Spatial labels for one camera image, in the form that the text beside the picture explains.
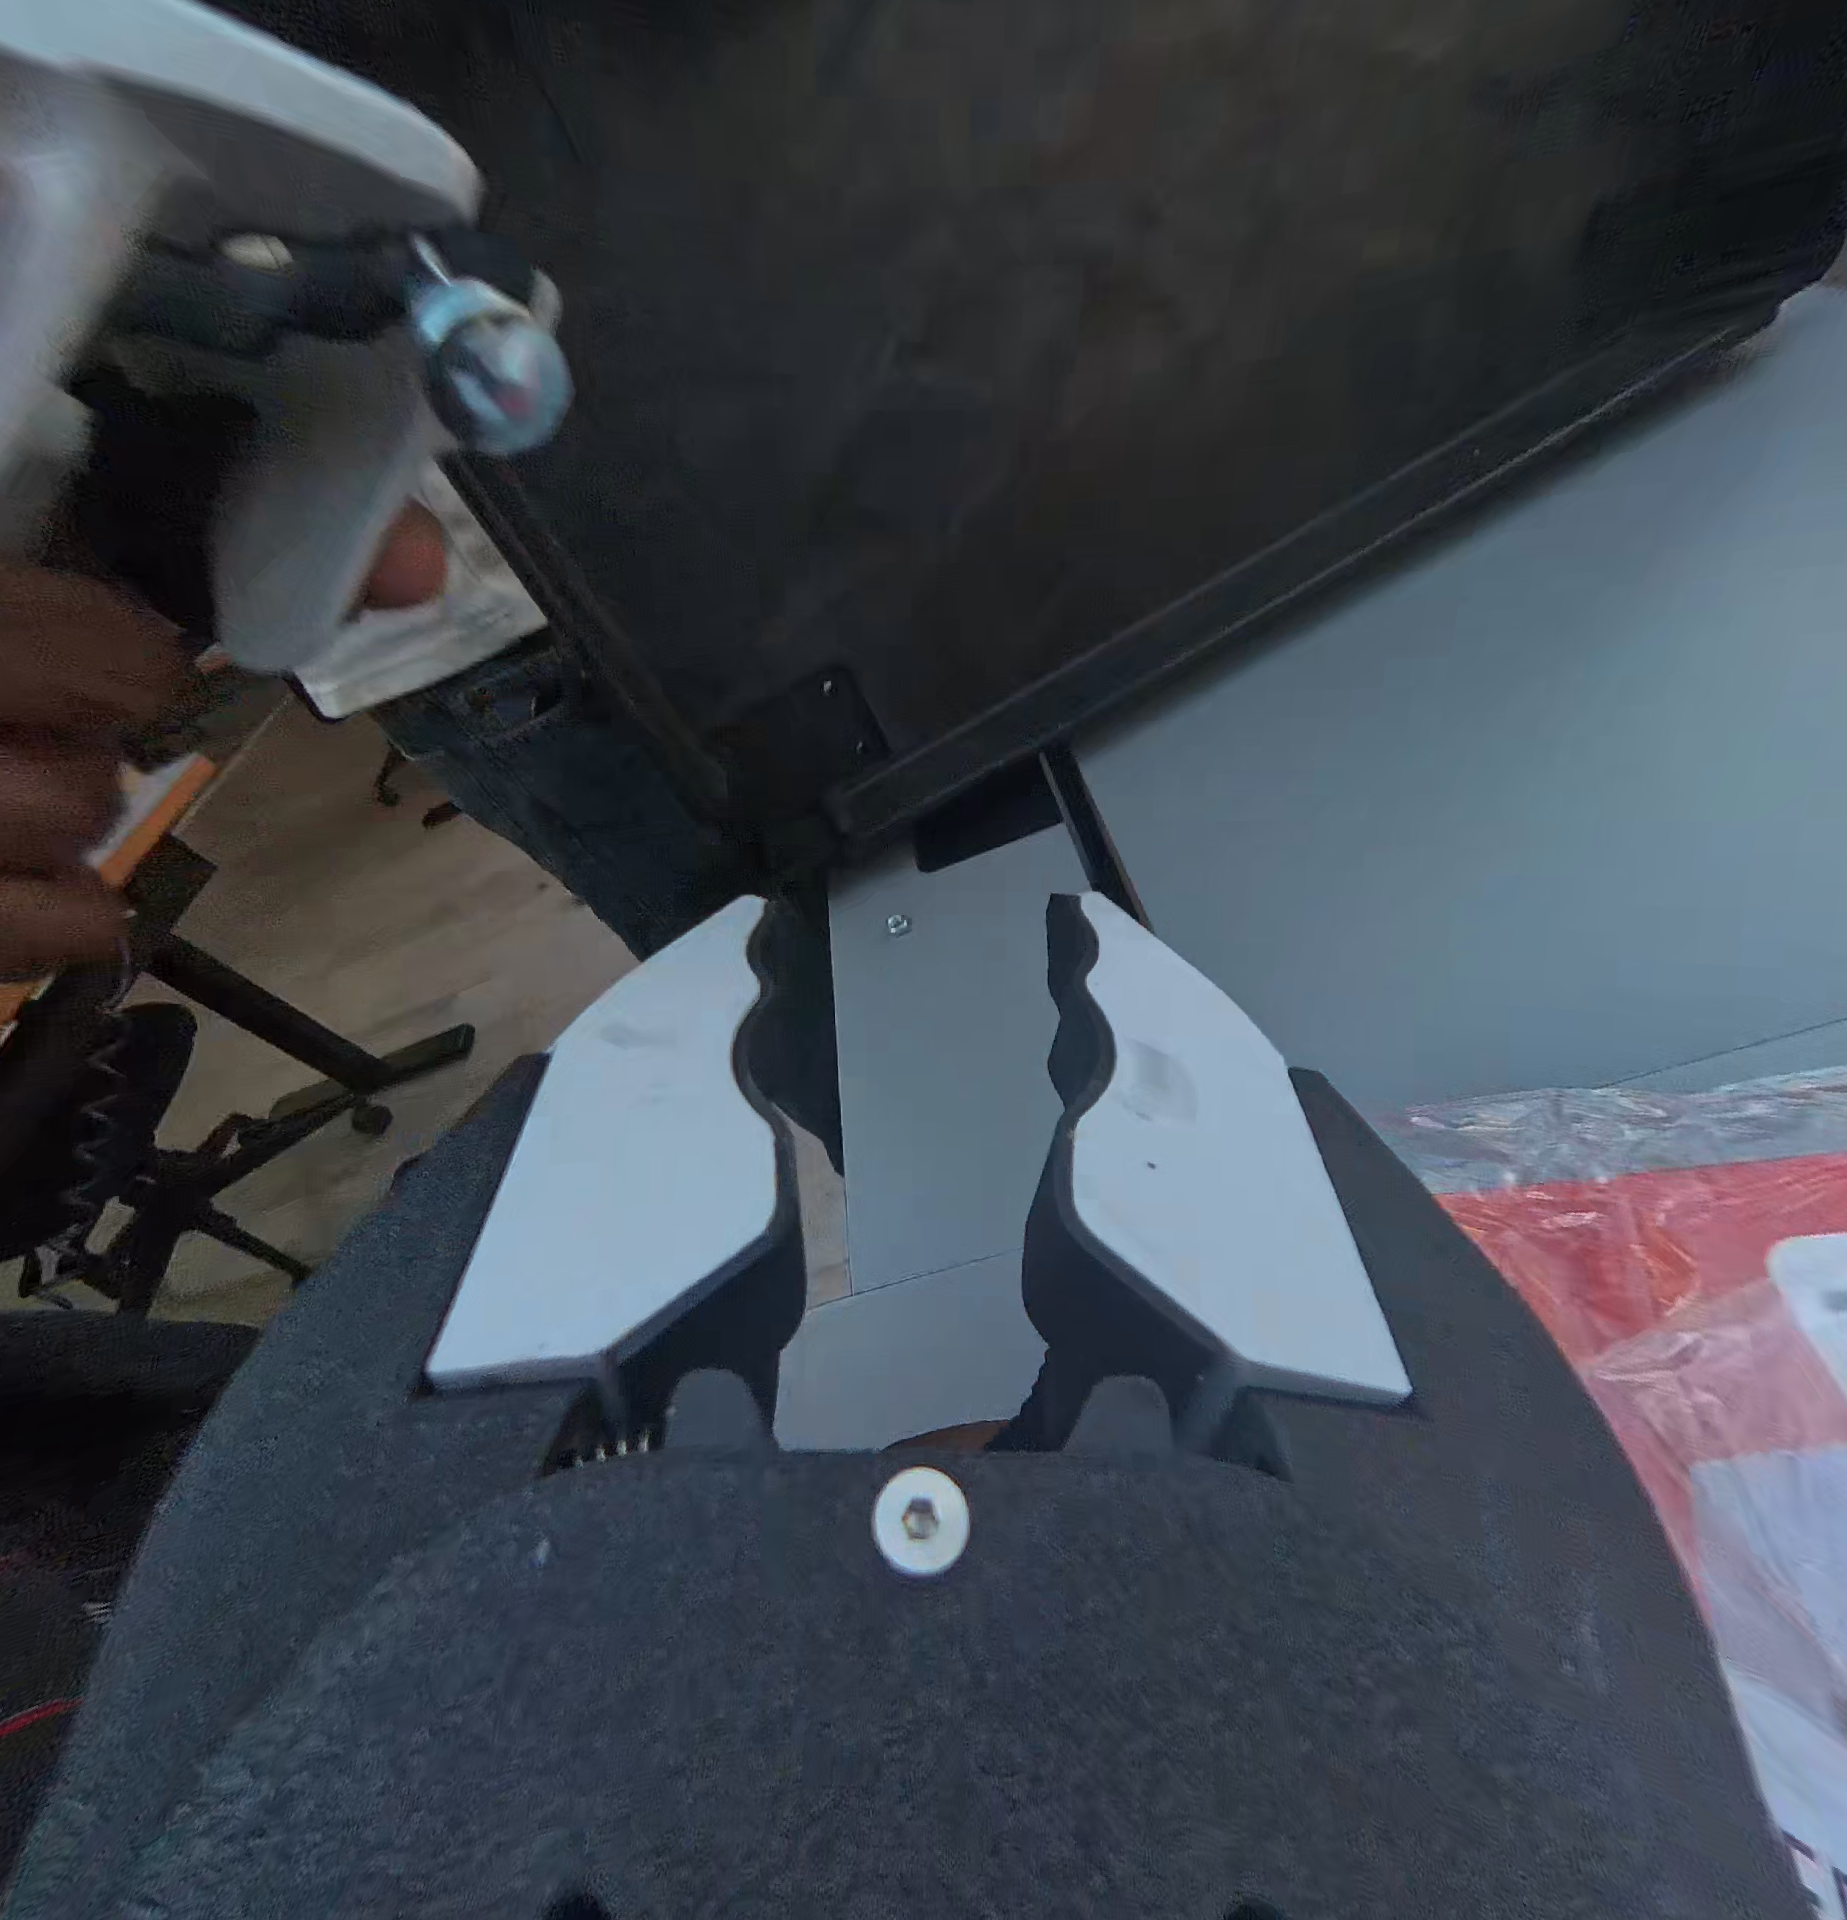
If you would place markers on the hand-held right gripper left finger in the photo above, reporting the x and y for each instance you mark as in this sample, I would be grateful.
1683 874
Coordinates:
643 1182

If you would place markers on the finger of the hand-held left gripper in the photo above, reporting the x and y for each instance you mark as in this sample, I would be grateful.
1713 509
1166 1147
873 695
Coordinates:
262 108
303 476

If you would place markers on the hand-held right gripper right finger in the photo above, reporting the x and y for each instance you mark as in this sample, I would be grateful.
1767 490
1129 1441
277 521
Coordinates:
1213 1199

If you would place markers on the zinc hex bolt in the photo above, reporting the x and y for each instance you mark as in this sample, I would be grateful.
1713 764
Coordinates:
507 386

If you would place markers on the black desk leg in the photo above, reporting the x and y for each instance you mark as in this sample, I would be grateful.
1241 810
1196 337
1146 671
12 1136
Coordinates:
262 1007

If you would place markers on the grey desk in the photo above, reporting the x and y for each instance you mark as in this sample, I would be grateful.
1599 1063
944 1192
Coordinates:
1460 782

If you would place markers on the person's left hand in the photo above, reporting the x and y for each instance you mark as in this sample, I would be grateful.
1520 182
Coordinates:
38 720

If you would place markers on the white printed paper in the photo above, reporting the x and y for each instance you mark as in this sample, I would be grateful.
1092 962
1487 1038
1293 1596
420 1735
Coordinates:
459 630

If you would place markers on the red plastic bag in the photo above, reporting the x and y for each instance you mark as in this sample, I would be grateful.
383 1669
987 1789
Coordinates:
1580 1256

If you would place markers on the black office chair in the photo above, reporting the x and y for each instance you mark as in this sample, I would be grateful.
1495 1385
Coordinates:
54 1109

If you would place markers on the dark felt divider panel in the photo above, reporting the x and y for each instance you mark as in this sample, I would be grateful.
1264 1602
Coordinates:
1092 298

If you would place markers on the black panel frame rail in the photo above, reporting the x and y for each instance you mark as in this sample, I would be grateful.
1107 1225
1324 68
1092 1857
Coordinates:
596 663
1315 578

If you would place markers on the black clamp bracket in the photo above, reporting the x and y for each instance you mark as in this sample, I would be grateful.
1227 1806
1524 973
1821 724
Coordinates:
998 824

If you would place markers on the black corner bracket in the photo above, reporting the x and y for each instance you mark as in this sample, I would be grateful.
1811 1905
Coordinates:
820 720

